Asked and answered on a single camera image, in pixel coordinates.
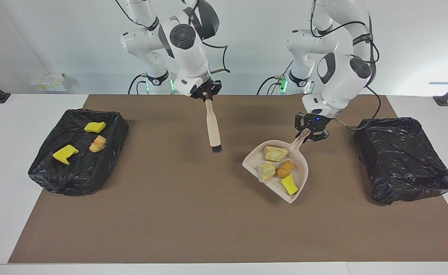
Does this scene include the notched yellow sponge piece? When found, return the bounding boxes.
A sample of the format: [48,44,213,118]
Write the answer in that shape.
[53,145,79,165]

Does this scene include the white boxes yellow labels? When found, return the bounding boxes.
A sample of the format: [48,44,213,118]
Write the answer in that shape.
[29,73,72,92]

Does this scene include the beige brush black bristles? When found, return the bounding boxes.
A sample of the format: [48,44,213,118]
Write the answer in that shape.
[205,99,223,153]

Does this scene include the black arm base cable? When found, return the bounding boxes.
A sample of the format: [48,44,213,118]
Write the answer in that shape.
[256,74,285,95]
[128,74,148,95]

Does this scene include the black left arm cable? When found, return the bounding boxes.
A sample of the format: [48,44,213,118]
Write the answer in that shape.
[310,0,383,131]

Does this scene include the yellow sponge chunk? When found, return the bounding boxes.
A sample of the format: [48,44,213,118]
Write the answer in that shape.
[84,122,107,134]

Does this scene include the beige plastic dustpan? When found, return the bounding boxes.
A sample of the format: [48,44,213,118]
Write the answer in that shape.
[242,128,311,204]

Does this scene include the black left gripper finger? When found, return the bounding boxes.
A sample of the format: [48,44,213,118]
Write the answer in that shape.
[309,127,330,143]
[294,114,305,138]

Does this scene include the small striped bread toy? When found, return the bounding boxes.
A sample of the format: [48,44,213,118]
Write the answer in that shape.
[89,135,107,153]

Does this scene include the brown table mat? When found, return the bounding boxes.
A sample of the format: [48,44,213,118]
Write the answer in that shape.
[8,94,448,264]

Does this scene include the brown peanut shaped toy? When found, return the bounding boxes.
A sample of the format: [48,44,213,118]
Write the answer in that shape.
[276,160,294,178]

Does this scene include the orange striped bread toy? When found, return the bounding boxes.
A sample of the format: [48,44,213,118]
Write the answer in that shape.
[263,146,288,162]

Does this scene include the yellow green wedge sponge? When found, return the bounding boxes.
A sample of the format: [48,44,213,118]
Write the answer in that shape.
[280,175,299,196]

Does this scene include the black bag lined bin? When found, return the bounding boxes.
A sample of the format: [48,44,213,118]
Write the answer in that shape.
[353,117,448,206]
[28,109,130,196]

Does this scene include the pale greenish foam chunk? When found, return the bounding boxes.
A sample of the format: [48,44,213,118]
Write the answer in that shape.
[258,162,276,183]

